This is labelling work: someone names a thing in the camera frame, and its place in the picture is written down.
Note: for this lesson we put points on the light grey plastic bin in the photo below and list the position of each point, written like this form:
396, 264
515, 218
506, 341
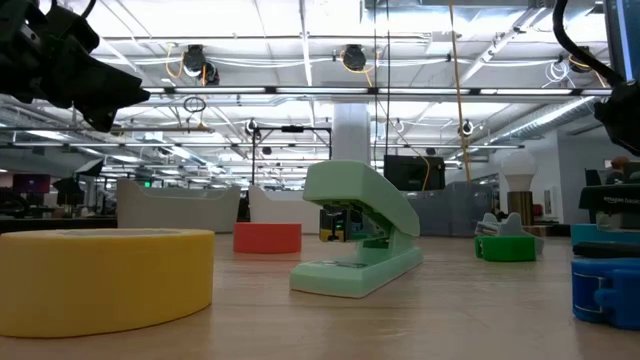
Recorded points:
175, 210

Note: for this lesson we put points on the orange tape roll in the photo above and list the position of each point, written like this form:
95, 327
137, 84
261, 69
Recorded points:
267, 238

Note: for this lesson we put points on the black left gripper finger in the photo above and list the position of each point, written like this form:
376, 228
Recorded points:
100, 90
77, 27

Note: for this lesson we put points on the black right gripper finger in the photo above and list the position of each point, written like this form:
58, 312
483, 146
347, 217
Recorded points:
625, 120

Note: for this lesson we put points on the green tape roll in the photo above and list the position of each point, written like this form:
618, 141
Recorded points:
505, 249

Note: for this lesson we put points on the dark translucent plastic bin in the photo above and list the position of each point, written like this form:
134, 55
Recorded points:
450, 210

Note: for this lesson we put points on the computer monitor with blue screen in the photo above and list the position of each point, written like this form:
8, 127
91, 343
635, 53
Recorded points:
622, 35

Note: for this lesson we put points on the white plastic bin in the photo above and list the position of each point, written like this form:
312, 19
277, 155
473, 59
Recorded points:
280, 205

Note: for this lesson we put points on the black background chair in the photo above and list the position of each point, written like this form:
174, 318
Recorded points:
593, 177

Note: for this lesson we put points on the mint green stapler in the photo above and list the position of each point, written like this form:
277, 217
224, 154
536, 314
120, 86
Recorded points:
365, 195

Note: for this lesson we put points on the yellow tape roll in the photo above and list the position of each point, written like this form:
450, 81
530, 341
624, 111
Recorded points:
100, 285

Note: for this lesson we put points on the person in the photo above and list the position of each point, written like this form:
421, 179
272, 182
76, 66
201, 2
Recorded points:
619, 167

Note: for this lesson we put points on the pale blue staple remover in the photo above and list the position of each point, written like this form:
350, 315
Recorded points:
500, 226

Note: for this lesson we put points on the black background screen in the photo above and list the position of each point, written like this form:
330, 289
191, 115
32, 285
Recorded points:
412, 172

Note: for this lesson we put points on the white building pillar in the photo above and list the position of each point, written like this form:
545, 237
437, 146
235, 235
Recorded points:
351, 130

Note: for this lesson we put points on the teal blue tape roll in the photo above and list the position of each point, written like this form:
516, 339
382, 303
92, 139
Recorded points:
582, 238

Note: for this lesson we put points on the black background stand frame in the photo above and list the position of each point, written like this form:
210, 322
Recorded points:
292, 129

